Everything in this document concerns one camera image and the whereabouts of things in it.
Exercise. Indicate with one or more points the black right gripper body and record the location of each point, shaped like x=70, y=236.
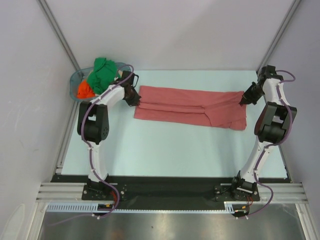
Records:
x=253, y=94

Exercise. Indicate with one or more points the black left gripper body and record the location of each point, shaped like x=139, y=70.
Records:
x=133, y=98

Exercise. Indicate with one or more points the pink polo shirt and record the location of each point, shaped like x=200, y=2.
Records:
x=193, y=107

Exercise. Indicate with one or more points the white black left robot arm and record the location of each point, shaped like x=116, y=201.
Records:
x=93, y=127

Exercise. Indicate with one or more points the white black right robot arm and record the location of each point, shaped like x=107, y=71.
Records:
x=271, y=129

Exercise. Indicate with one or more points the beige t shirt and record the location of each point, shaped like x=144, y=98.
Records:
x=119, y=74

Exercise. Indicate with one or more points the green t shirt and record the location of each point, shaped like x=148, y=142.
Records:
x=103, y=74

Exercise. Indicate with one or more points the orange t shirt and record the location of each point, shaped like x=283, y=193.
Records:
x=85, y=91

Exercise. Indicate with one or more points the clear blue plastic bin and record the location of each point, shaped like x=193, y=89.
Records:
x=75, y=80

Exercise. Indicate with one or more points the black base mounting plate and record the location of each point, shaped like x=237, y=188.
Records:
x=161, y=193

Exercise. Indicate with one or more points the aluminium frame rail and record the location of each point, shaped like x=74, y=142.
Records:
x=283, y=193

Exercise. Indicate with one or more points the white slotted cable duct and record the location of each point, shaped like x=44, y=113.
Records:
x=100, y=208

